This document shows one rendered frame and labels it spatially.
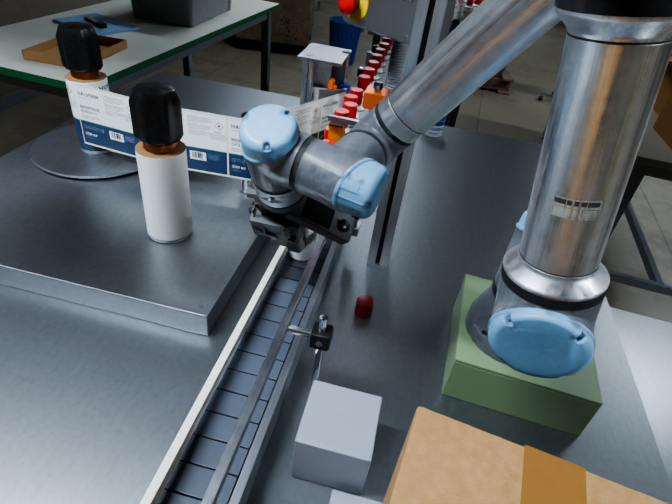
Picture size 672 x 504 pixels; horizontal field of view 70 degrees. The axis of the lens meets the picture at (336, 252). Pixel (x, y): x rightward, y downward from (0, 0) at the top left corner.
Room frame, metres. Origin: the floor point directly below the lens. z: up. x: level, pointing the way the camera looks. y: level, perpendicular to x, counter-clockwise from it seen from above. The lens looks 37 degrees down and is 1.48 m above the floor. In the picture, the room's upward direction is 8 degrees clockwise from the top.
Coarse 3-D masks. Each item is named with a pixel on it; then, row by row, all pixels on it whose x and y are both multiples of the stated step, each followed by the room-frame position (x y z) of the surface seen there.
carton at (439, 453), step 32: (416, 416) 0.26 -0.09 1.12; (416, 448) 0.23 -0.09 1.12; (448, 448) 0.23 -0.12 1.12; (480, 448) 0.23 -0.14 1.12; (512, 448) 0.24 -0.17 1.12; (416, 480) 0.20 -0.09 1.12; (448, 480) 0.20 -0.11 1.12; (480, 480) 0.21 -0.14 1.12; (512, 480) 0.21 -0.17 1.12; (544, 480) 0.21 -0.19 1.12; (576, 480) 0.22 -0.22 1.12; (608, 480) 0.22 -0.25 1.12
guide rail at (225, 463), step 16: (320, 240) 0.71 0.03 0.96; (304, 272) 0.62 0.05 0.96; (304, 288) 0.58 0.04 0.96; (288, 320) 0.50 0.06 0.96; (272, 352) 0.44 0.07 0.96; (256, 384) 0.38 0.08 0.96; (256, 400) 0.36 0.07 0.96; (240, 416) 0.33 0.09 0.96; (240, 432) 0.31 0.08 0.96; (224, 464) 0.27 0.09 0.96; (224, 480) 0.26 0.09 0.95; (208, 496) 0.24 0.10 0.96
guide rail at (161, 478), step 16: (272, 272) 0.66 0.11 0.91; (256, 304) 0.58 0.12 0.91; (240, 320) 0.53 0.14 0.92; (240, 336) 0.51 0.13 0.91; (224, 352) 0.46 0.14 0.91; (224, 368) 0.44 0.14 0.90; (208, 384) 0.41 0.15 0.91; (208, 400) 0.39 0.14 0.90; (192, 416) 0.35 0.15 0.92; (192, 432) 0.34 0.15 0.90; (176, 448) 0.31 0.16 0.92; (176, 464) 0.30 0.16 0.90; (160, 480) 0.27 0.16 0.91; (144, 496) 0.25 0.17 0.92
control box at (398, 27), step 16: (368, 0) 0.90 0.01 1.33; (384, 0) 0.87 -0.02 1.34; (400, 0) 0.85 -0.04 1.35; (416, 0) 0.83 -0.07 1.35; (448, 0) 0.88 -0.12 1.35; (352, 16) 0.92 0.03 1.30; (368, 16) 0.89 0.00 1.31; (384, 16) 0.87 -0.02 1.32; (400, 16) 0.85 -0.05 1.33; (448, 16) 0.89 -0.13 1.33; (384, 32) 0.87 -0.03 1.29; (400, 32) 0.84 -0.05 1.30; (448, 32) 0.90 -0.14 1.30
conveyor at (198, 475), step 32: (288, 256) 0.76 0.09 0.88; (320, 256) 0.77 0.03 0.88; (288, 288) 0.66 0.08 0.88; (256, 320) 0.57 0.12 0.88; (256, 352) 0.50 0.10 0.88; (224, 384) 0.43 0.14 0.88; (224, 416) 0.38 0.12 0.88; (256, 416) 0.39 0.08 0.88; (192, 448) 0.33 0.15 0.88; (224, 448) 0.34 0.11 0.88; (192, 480) 0.29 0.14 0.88
